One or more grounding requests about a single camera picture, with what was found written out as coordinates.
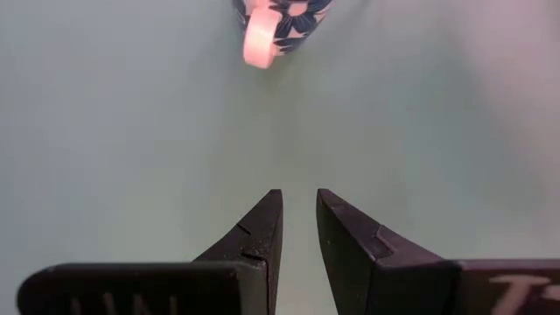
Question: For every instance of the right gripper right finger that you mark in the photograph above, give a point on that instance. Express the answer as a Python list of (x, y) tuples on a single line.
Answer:
[(437, 289)]

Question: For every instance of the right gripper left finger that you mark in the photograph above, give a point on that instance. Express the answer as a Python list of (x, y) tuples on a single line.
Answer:
[(131, 289)]

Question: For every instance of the green table mat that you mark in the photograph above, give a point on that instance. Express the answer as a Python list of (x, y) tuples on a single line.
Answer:
[(131, 131)]

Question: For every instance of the white navy floral mug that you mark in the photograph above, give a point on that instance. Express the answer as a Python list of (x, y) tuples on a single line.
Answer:
[(262, 39)]

